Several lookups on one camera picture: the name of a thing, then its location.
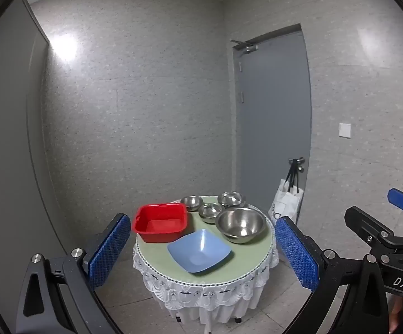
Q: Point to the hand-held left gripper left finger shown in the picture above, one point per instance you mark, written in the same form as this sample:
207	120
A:
109	250

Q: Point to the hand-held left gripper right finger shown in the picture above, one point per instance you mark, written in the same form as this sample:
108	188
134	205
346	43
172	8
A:
295	254

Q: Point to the red plastic basin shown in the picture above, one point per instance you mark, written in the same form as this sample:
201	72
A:
159	228

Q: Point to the large steel bowl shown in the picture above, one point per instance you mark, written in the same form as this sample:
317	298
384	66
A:
240	224

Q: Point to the small steel bowl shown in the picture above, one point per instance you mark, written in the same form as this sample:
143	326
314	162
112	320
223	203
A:
231	199
211	213
191	201

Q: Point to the blue square plate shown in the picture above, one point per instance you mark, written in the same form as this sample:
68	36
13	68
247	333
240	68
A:
201	252

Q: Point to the green round table cover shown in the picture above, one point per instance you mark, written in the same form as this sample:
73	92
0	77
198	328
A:
253	252

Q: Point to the white shopping bag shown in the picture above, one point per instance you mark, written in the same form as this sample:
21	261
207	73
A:
286	205

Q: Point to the round table with lace cloth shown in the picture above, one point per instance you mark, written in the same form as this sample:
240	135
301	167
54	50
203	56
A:
201	306

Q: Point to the grey door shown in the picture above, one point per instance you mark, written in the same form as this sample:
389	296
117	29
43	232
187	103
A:
274	118

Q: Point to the metal door closer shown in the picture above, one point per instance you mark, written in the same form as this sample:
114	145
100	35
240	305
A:
246	46

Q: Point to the white wall switch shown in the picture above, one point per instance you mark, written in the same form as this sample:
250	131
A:
344	130

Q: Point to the grey wall panel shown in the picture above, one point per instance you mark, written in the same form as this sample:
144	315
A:
13	146

